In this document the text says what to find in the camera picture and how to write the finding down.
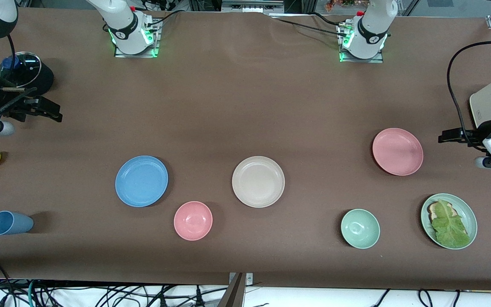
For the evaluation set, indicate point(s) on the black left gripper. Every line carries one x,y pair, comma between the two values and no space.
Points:
478,133

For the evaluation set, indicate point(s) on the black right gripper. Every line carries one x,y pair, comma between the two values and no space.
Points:
14,111

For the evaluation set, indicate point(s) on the pink plate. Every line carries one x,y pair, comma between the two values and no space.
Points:
397,152

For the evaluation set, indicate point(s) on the blue plate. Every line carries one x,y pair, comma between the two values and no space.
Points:
141,181

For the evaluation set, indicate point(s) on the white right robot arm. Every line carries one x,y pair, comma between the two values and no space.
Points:
122,25

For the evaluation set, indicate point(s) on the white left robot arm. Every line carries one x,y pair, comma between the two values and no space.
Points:
371,30

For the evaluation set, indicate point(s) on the glass lid blue knob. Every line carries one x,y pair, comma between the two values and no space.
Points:
26,70

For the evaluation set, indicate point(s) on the toasted bread slice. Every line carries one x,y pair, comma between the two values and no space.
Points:
433,209

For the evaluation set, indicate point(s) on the green plate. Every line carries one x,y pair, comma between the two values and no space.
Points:
467,213

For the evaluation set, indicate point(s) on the green lettuce leaf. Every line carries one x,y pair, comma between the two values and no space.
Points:
450,228

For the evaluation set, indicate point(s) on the blue cup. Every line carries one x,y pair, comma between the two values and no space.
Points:
11,223

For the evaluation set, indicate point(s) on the small green bowl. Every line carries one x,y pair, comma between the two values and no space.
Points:
360,229

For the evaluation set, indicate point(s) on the brown table cloth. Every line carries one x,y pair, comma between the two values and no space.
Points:
228,106

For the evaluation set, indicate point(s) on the small pink bowl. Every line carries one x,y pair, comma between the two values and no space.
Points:
193,221

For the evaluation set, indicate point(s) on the beige plate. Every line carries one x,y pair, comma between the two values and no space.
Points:
258,182

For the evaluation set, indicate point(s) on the grey diagonal bar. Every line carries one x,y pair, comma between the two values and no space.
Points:
232,296

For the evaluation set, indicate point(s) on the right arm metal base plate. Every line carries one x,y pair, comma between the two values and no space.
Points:
137,55

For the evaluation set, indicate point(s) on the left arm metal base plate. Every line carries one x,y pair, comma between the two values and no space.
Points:
373,60

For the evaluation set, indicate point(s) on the grey metal frame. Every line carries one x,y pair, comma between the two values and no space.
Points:
249,6

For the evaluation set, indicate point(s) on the silver metal bracket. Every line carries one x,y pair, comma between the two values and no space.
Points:
249,279

